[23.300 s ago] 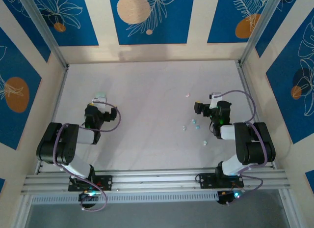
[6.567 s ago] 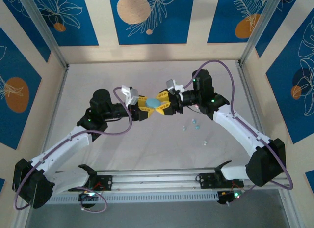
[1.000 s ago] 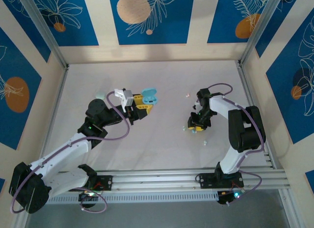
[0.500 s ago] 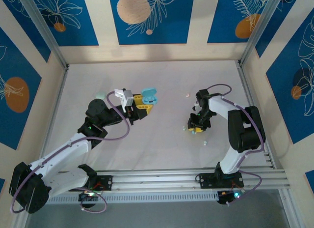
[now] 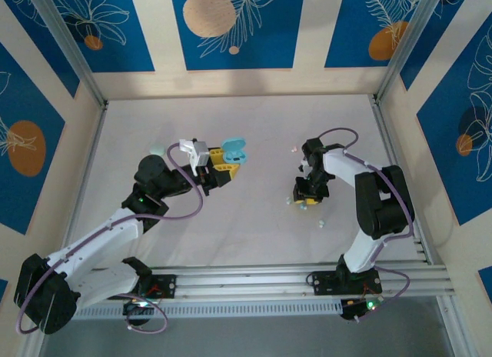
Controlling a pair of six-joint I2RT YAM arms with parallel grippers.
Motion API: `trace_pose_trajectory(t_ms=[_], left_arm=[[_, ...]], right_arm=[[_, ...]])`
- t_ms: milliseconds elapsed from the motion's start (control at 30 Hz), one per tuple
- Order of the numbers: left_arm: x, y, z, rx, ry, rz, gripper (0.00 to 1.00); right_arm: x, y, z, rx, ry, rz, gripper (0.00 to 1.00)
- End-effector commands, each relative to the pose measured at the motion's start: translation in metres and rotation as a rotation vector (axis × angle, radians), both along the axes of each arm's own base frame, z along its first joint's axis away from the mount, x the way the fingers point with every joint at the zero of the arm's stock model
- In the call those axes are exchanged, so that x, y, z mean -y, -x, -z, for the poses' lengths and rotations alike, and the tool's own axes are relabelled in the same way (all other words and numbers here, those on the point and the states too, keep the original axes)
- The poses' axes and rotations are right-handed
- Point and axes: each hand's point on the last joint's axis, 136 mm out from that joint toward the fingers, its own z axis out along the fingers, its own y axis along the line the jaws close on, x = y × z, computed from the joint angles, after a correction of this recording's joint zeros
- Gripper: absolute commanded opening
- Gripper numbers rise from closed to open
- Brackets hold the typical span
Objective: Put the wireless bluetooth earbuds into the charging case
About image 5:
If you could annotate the blue earbud charging case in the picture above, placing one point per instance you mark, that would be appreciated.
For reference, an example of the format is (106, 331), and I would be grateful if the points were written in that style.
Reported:
(234, 149)

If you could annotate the mint green earbud charging case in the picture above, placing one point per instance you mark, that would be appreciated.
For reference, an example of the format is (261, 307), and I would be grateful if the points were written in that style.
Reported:
(157, 149)

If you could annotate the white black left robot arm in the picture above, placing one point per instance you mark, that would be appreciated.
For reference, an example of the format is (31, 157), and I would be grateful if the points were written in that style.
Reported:
(100, 237)

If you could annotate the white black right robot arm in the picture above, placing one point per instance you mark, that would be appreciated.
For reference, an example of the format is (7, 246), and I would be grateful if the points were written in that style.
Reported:
(384, 203)

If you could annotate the black controller board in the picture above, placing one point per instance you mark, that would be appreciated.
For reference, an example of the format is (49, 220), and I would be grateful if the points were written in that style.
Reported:
(355, 309)
(140, 307)

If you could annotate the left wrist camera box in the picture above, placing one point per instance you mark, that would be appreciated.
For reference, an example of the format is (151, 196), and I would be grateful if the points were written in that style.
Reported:
(200, 153)

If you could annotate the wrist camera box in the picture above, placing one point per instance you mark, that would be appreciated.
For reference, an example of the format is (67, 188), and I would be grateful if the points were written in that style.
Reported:
(303, 168)
(200, 153)

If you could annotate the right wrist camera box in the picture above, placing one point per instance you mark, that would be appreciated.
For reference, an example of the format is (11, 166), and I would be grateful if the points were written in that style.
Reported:
(303, 168)

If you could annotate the aluminium side rail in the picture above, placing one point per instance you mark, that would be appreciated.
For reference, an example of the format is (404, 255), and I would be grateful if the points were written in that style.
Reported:
(388, 141)
(86, 168)

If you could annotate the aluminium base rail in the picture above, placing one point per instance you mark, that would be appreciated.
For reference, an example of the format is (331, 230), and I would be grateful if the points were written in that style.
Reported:
(250, 280)

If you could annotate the aluminium frame post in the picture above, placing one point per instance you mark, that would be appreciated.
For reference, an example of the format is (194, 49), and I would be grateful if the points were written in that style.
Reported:
(403, 45)
(69, 45)

